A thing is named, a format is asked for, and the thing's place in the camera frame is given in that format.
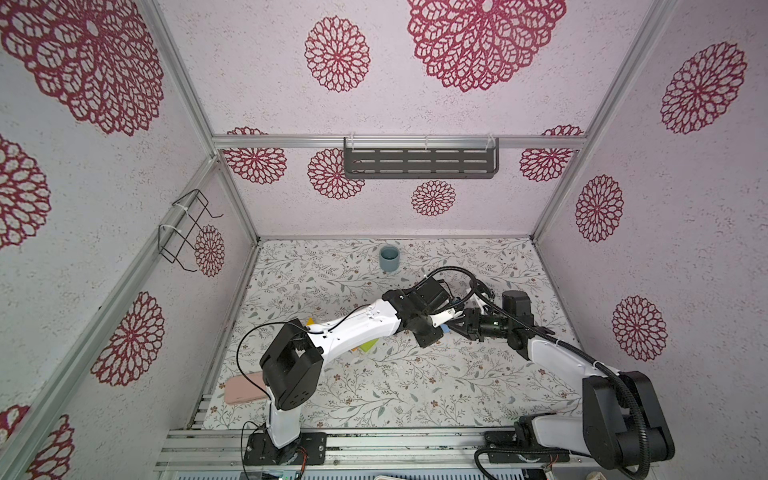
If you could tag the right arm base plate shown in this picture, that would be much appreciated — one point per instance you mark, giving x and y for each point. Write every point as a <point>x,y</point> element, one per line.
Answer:
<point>507,447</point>

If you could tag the green rectangular block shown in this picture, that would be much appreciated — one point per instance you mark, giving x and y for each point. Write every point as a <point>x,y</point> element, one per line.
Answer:
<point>367,346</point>

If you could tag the pink flat block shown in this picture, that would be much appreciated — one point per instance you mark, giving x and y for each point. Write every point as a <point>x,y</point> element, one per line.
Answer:
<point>243,389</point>

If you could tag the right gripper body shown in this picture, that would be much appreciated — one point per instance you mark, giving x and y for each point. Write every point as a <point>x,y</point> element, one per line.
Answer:
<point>486,327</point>

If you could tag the grey wall shelf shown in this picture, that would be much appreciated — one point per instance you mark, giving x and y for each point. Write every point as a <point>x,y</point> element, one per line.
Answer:
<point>419,163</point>

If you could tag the black wire rack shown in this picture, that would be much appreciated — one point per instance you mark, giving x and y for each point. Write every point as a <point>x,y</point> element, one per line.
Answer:
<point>175,236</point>

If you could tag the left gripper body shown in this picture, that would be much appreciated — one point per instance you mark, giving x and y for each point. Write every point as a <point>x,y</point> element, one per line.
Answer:
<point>426,332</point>

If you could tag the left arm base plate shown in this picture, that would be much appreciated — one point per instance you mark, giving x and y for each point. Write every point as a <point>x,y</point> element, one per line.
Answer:
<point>309,449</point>

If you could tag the teal cup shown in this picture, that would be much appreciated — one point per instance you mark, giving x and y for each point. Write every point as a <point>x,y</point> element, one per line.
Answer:
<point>389,258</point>

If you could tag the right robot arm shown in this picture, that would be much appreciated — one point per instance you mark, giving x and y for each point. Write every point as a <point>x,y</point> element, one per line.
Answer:
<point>622,425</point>

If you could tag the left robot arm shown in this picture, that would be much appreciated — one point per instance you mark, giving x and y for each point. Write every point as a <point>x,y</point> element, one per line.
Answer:
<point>293,363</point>

